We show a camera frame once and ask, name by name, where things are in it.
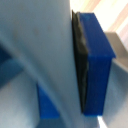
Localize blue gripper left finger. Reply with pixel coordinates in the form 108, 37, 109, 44
35, 83, 61, 120

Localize silver drawer handle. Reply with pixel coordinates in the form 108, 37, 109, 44
0, 0, 82, 128

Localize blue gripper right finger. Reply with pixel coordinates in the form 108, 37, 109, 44
70, 9, 117, 118

